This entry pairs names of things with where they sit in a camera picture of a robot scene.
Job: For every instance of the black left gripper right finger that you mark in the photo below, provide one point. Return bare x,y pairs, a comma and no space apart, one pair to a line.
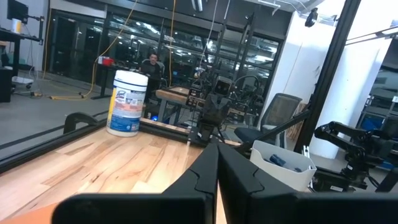
255,202

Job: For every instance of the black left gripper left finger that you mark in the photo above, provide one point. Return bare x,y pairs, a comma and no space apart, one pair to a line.
186,205

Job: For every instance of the background black robot arm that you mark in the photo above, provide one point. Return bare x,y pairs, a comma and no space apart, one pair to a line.
357,146

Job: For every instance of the pale grey plastic bin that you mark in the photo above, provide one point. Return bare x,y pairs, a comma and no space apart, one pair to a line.
280,180

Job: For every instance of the background wooden table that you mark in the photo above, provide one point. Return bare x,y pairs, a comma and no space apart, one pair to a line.
174,93

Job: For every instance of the mesh office chair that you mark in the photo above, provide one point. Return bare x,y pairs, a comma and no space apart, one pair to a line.
280,109

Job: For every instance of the person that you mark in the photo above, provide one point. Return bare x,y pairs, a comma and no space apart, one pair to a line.
152,67

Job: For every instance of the white wipes canister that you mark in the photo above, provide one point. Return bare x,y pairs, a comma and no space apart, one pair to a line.
127,105

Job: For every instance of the red box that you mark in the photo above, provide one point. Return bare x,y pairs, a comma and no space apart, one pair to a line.
108,61

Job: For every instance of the black desk monitor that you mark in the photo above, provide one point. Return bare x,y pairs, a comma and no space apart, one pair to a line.
17,11

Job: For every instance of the black ceiling camera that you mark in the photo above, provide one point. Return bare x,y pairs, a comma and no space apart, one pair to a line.
311,17

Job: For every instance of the black aluminium rig frame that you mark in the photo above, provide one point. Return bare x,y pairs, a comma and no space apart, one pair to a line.
31,149

